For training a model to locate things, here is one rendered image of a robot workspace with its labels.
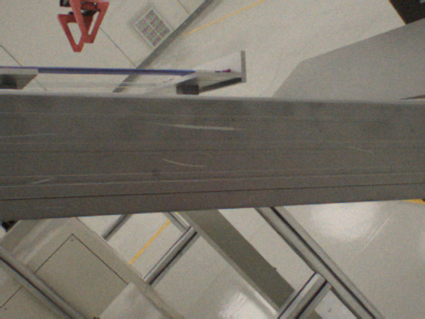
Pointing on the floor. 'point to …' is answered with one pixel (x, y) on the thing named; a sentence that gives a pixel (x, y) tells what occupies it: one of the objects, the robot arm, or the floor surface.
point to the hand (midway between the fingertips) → (83, 43)
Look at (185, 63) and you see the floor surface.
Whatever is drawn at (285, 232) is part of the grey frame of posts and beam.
